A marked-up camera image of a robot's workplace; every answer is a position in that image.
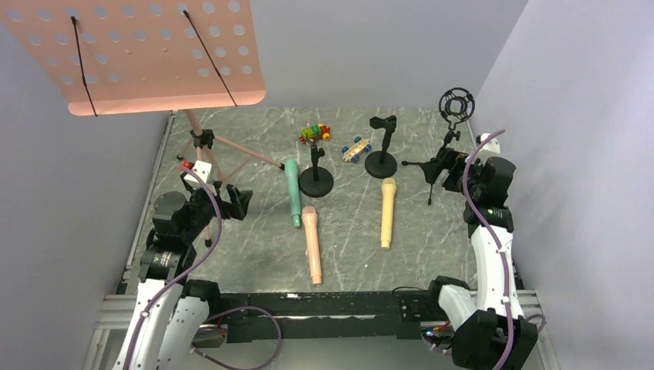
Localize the beige microphone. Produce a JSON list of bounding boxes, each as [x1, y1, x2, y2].
[[380, 177, 397, 250]]

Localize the black round-base mic stand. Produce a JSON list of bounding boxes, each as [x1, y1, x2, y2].
[[298, 143, 334, 198], [365, 115, 397, 179]]

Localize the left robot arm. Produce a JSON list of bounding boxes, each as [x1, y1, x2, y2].
[[113, 184, 253, 369]]

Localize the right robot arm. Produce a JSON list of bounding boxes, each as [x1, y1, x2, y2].
[[430, 149, 538, 369]]

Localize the pink perforated music stand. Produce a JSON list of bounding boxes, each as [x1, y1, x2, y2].
[[1, 1, 266, 247]]

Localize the green microphone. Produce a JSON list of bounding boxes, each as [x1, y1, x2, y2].
[[284, 160, 302, 228]]

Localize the pink microphone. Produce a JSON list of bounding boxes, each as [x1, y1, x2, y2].
[[301, 206, 322, 285]]

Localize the beige toy chassis blue wheels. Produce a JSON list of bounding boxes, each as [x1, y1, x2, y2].
[[342, 136, 372, 163]]

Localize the colourful toy brick car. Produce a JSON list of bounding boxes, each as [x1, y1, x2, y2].
[[298, 123, 331, 143]]

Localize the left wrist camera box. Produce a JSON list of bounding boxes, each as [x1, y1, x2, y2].
[[180, 160, 214, 188]]

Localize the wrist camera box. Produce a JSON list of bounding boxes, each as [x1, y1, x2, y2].
[[476, 133, 501, 161], [180, 160, 214, 188]]

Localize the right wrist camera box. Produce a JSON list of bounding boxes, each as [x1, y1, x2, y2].
[[476, 133, 501, 161]]

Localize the black tripod shock-mount stand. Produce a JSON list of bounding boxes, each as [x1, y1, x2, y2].
[[401, 87, 475, 205]]

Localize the black base frame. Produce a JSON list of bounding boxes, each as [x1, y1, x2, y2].
[[116, 277, 528, 344]]

